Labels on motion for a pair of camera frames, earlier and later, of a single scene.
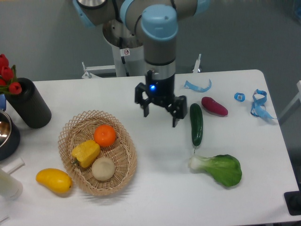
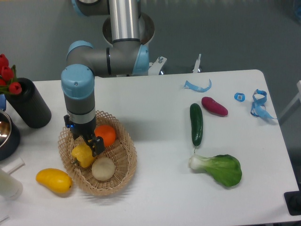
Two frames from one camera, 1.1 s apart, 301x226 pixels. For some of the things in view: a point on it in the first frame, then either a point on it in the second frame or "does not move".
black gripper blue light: x=161 y=92 to x=87 y=131
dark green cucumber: x=197 y=124 does not move
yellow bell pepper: x=85 y=153 does not move
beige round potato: x=103 y=168 does not move
